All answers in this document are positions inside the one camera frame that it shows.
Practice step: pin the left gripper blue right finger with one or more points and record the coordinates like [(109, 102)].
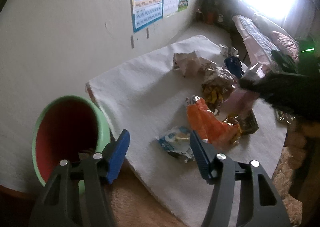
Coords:
[(204, 154)]

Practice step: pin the white table cloth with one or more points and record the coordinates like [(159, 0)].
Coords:
[(146, 97)]

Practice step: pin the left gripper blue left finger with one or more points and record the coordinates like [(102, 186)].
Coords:
[(116, 155)]

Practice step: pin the bed with plaid blanket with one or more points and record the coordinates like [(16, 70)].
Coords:
[(256, 35)]

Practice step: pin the black garment on bed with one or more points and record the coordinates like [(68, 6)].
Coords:
[(285, 62)]

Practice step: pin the dark gold wrapper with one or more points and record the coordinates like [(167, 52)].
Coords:
[(248, 123)]

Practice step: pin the orange snack bag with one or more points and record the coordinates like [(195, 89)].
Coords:
[(220, 134)]

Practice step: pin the white printed crumpled wrapper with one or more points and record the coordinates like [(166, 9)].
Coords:
[(228, 51)]

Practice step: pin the green red trash bin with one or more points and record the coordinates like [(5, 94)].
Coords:
[(67, 127)]

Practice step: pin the beige crumpled paper wrapper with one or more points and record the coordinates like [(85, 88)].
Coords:
[(189, 64)]

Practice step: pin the dark shelf unit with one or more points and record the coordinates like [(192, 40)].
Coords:
[(219, 13)]

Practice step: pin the white blue snack wrapper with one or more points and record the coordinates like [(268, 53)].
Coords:
[(176, 142)]

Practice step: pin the yellow brown snack wrappers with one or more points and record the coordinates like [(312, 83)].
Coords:
[(217, 86)]

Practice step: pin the pink pillow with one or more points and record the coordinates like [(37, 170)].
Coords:
[(286, 45)]

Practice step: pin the pink silver wrapper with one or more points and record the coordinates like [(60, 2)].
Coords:
[(241, 100)]

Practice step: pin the dark blue snack bag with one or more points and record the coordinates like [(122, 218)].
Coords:
[(233, 64)]

